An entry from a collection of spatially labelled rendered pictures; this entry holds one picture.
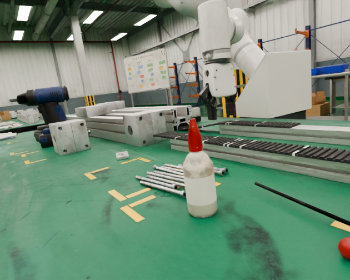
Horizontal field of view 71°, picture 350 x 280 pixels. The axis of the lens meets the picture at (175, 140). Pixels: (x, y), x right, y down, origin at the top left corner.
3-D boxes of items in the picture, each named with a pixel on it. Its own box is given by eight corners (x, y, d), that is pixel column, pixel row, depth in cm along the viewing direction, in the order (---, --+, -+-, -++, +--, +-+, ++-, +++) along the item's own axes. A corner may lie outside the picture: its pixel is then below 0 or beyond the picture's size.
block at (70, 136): (98, 146, 80) (92, 118, 79) (61, 155, 74) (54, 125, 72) (88, 144, 88) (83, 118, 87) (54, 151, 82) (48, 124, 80)
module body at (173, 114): (193, 126, 96) (190, 105, 94) (173, 131, 90) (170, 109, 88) (111, 121, 159) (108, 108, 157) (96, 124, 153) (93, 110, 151)
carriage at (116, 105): (126, 112, 140) (124, 100, 138) (108, 115, 133) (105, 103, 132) (114, 112, 152) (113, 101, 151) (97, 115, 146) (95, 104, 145)
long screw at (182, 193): (188, 196, 36) (186, 190, 35) (183, 199, 35) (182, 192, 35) (144, 184, 43) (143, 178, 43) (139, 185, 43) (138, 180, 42)
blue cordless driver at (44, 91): (78, 142, 95) (65, 84, 90) (20, 152, 89) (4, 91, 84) (78, 139, 102) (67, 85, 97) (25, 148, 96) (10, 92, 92)
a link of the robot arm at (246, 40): (241, 69, 121) (217, 40, 132) (272, 38, 113) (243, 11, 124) (230, 60, 112) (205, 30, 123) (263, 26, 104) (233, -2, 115)
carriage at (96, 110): (113, 119, 109) (110, 103, 108) (89, 123, 103) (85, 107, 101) (100, 118, 122) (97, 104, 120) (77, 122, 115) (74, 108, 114)
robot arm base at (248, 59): (272, 95, 117) (250, 70, 126) (299, 62, 103) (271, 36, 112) (243, 99, 108) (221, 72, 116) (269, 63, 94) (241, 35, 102)
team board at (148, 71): (129, 127, 717) (117, 58, 677) (140, 124, 757) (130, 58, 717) (170, 126, 631) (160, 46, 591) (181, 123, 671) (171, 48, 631)
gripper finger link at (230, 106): (232, 94, 76) (234, 115, 77) (238, 93, 78) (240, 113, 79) (224, 94, 78) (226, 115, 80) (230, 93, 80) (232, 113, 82)
